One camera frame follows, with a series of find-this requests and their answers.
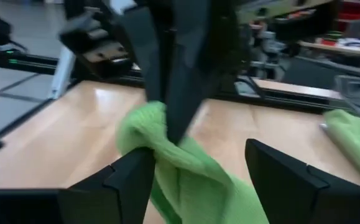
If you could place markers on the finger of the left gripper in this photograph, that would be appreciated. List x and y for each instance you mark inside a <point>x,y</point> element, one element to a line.
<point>189,62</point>
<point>148,46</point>

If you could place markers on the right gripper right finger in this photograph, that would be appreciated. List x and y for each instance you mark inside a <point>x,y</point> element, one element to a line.
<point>307,193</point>

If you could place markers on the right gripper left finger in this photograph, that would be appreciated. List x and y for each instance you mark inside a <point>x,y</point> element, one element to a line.
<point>105,199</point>

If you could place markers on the background wooden desk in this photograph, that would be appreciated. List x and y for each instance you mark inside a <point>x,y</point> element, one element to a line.
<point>338,49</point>

